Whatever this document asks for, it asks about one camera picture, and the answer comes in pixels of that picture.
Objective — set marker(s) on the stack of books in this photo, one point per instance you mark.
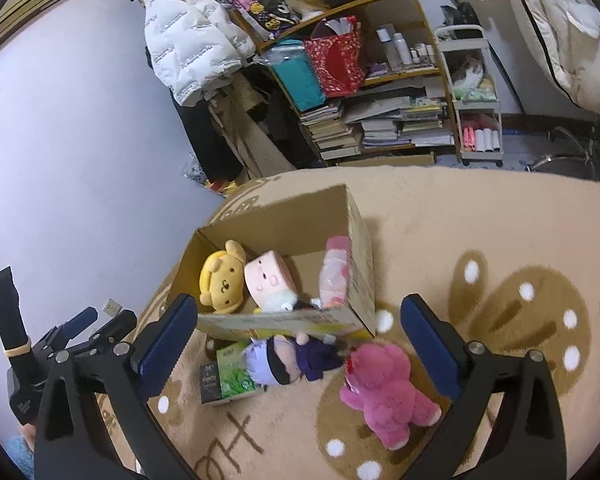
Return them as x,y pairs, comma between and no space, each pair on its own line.
332,136

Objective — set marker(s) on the white rolling cart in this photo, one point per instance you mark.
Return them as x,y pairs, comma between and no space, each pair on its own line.
466,59

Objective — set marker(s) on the red gift bag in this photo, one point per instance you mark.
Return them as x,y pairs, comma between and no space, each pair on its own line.
334,50

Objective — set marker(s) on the green tissue pack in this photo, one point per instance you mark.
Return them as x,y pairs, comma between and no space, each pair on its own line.
235,380

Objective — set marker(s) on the purple-haired doll plush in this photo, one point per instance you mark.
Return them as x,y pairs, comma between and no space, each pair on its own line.
281,361

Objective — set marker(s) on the white puffer jacket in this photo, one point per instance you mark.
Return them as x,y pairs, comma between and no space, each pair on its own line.
194,47

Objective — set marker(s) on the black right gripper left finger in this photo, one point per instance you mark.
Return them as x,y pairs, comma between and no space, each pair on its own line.
72,441

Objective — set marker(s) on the pink bear plush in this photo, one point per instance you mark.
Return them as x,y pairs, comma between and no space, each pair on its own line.
377,382

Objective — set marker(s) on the black Face tissue pack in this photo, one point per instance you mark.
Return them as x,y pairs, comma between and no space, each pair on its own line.
209,383

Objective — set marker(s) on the teal gift bag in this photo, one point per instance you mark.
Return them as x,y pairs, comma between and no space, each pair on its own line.
292,66

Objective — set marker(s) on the pink square plush cushion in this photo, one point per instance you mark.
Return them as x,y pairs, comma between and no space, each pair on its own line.
267,274

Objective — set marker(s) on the brown cardboard box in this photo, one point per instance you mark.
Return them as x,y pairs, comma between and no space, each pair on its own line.
278,214

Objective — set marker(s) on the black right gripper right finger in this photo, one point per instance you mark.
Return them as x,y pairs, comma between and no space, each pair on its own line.
527,440

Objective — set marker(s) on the yellow dog plush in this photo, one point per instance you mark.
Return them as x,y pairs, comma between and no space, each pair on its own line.
222,279

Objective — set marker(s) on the white black fluffy plush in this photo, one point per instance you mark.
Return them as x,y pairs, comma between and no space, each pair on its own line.
288,301

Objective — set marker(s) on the wooden shelf unit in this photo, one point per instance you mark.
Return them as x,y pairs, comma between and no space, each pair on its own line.
403,103

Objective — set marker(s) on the white duvet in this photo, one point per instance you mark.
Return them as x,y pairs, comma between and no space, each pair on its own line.
563,36

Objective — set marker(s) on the wall socket upper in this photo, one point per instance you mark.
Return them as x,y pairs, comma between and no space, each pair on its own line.
112,308

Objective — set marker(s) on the beige patterned round rug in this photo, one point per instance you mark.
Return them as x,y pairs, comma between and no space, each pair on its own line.
510,259

